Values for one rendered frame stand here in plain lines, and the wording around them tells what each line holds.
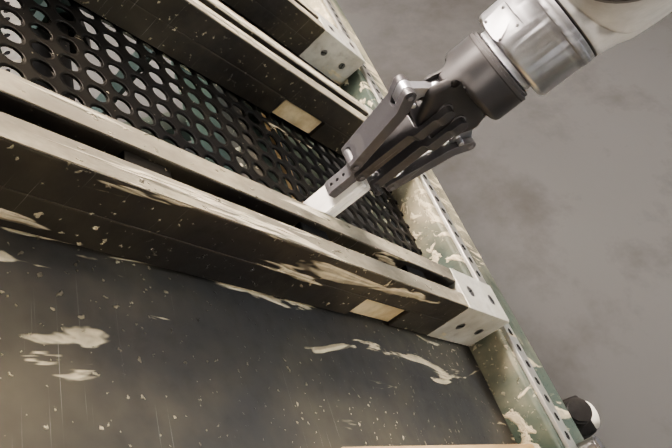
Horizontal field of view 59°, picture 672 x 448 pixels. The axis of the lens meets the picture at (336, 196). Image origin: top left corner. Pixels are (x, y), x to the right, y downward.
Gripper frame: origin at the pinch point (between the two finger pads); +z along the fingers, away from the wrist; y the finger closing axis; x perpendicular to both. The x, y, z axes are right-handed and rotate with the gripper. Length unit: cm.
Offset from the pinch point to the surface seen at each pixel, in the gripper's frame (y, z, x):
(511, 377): -37.9, 4.9, 13.9
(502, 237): -144, 20, -53
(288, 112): -9.9, 6.8, -24.6
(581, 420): -54, 4, 20
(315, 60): -28, 7, -50
